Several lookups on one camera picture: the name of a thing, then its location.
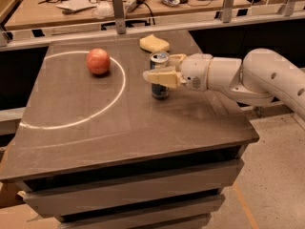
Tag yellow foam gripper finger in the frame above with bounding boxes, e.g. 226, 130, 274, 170
143, 66, 186, 89
169, 53, 187, 69

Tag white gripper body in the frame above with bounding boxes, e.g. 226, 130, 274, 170
180, 53, 213, 92

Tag redbull can blue silver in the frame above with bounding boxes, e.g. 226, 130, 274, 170
150, 51, 170, 100

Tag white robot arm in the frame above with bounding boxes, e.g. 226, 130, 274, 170
143, 49, 305, 119

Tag yellow sponge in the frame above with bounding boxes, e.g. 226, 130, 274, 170
139, 34, 170, 52

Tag grey power strip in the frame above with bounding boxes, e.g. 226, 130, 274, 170
124, 0, 152, 13

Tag red apple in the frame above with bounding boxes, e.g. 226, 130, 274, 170
86, 49, 111, 74

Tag brown drawer cabinet table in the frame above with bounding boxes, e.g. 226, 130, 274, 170
1, 36, 258, 229

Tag white papers on desk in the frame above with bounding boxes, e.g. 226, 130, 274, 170
56, 0, 97, 10

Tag wooden background desk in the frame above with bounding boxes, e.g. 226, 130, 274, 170
4, 0, 255, 31

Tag metal frame rail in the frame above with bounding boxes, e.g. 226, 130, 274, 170
0, 0, 305, 52

